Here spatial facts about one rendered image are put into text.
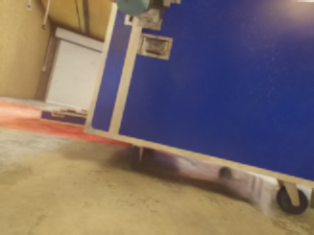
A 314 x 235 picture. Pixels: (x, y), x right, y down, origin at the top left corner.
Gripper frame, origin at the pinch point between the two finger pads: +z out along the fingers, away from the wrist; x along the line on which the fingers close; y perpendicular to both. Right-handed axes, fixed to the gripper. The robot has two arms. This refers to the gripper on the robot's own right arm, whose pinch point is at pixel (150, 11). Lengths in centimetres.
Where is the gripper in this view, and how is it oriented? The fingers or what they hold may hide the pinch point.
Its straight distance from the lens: 92.4
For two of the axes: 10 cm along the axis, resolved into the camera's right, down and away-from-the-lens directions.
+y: 2.1, -9.8, 0.3
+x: -9.7, -2.1, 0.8
